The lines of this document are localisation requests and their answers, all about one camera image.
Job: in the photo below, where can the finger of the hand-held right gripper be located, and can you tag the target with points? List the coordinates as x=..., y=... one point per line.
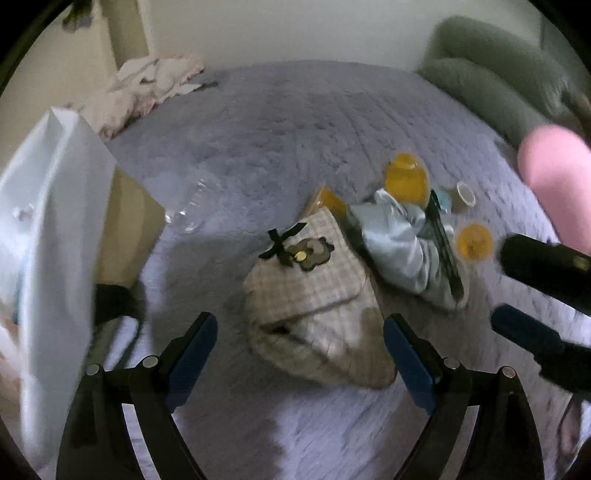
x=524, y=327
x=545, y=267

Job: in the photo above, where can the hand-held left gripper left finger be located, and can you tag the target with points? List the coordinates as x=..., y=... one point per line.
x=194, y=364

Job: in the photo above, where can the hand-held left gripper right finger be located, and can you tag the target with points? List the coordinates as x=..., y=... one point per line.
x=408, y=367

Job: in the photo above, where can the yellow plastic cup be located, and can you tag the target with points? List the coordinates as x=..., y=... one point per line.
x=475, y=241

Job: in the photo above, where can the person's right forearm pink sleeve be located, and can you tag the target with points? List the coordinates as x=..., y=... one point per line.
x=554, y=180

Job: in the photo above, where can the black comb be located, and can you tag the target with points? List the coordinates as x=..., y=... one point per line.
x=443, y=244

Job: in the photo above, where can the small white cup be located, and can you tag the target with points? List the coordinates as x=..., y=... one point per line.
x=464, y=196

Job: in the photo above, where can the plaid pouch with black bow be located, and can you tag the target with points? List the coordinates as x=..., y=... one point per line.
x=318, y=300

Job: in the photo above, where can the light blue cloth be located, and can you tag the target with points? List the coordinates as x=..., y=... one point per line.
x=401, y=249

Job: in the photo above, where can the white paper bag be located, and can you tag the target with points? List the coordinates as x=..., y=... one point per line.
x=46, y=254

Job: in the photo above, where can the green pillow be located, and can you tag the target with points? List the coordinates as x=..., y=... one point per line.
x=498, y=87

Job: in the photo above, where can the floral pink cloth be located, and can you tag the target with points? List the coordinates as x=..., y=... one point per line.
x=143, y=90

